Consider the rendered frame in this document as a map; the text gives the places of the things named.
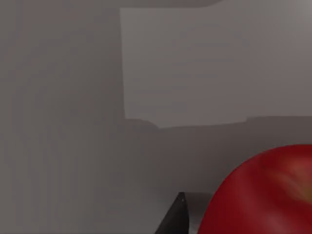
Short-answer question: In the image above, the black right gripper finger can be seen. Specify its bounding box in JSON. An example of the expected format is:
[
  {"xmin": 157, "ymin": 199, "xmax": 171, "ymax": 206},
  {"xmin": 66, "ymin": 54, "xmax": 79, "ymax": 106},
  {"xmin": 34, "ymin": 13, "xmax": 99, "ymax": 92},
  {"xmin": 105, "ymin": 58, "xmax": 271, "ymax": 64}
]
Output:
[{"xmin": 154, "ymin": 192, "xmax": 190, "ymax": 234}]

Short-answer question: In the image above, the red apple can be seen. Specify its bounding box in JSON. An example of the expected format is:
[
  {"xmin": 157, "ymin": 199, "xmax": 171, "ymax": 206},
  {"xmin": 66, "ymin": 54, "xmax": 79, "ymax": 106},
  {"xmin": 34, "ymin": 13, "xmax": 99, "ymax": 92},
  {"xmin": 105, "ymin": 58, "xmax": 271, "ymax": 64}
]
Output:
[{"xmin": 198, "ymin": 144, "xmax": 312, "ymax": 234}]

